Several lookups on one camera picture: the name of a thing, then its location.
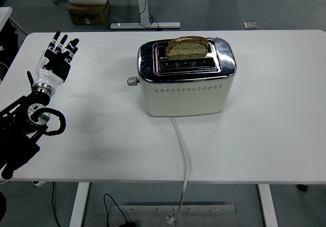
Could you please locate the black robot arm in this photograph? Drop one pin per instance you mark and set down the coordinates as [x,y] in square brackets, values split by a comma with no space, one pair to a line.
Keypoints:
[17,135]

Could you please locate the grey metal plate with screws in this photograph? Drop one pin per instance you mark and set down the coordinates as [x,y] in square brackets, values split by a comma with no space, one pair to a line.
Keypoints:
[203,215]

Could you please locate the black caster wheel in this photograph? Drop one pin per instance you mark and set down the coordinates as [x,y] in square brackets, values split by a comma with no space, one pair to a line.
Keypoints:
[303,187]

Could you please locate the white table leg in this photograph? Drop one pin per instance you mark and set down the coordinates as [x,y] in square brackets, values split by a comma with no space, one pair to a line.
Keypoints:
[79,204]
[268,206]

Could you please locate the white side table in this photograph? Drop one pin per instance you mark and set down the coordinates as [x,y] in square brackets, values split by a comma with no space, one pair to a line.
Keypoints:
[4,15]

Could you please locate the grey toaster lever knob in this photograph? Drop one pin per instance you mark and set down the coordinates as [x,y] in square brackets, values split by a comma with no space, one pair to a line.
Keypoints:
[132,81]

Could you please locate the brown bread slice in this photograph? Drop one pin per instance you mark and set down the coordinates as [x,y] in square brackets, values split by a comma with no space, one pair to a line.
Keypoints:
[187,49]

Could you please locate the black bulky object beside table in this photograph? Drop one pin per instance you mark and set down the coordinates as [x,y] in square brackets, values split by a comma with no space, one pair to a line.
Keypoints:
[9,46]

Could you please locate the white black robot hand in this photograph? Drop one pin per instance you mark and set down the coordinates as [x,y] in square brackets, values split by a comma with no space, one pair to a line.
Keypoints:
[48,75]

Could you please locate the white plug under table edge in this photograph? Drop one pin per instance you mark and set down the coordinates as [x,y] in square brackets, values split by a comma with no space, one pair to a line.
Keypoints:
[37,183]

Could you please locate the white desk leg with foot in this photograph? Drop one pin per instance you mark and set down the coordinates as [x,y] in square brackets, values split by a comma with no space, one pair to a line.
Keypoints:
[142,8]

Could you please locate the grey floor socket plate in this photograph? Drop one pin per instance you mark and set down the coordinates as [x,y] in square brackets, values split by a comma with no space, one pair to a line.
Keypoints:
[250,25]

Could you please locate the cream chrome two-slot toaster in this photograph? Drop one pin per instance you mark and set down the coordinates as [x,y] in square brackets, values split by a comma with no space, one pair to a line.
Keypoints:
[183,97]

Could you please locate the brown cardboard box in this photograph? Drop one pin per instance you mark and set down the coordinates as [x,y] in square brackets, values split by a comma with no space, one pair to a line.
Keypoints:
[87,14]

